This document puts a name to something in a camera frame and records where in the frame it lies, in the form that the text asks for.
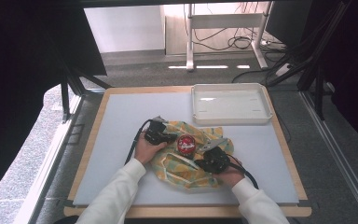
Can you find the person's left hand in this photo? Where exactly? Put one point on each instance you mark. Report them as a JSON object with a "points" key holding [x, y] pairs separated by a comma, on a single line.
{"points": [[144, 152]]}

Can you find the white desk frame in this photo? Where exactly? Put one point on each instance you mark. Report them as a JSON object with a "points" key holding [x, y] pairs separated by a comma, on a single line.
{"points": [[223, 21]]}

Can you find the dark floor hatch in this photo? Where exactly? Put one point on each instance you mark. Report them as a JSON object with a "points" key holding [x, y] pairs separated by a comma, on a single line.
{"points": [[76, 133]]}

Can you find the person's right hand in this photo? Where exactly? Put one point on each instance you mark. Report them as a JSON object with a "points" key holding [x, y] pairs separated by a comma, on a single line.
{"points": [[233, 174]]}

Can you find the green orange-print cloth bag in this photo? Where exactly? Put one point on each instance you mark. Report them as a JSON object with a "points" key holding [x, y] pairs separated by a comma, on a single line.
{"points": [[180, 174]]}

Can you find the pale grey table mat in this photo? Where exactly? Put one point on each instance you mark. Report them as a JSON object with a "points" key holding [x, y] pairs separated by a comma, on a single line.
{"points": [[121, 109]]}

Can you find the red round can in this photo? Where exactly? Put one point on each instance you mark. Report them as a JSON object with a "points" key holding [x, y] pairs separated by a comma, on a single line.
{"points": [[186, 144]]}

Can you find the white power strip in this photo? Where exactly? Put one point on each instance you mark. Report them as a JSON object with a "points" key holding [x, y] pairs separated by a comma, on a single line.
{"points": [[282, 70]]}

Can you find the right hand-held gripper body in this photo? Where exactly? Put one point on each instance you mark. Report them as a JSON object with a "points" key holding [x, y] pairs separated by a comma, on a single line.
{"points": [[217, 160]]}

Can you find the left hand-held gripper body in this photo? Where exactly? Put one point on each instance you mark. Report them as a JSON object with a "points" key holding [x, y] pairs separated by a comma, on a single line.
{"points": [[155, 133]]}

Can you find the black metal stand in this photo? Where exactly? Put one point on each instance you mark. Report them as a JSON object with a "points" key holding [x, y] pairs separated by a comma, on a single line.
{"points": [[70, 81], [310, 59]]}

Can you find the black panel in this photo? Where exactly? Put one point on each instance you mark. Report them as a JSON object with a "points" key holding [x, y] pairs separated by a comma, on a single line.
{"points": [[287, 21]]}

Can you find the dark curtain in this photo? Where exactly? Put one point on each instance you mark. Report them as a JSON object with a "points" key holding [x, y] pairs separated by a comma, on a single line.
{"points": [[357, 77], [15, 77]]}

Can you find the aluminium rail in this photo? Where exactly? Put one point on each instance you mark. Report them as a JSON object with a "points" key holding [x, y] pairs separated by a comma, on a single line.
{"points": [[338, 155], [51, 161]]}

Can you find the white plastic tray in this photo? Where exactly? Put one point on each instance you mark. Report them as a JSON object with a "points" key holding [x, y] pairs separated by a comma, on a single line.
{"points": [[230, 104]]}

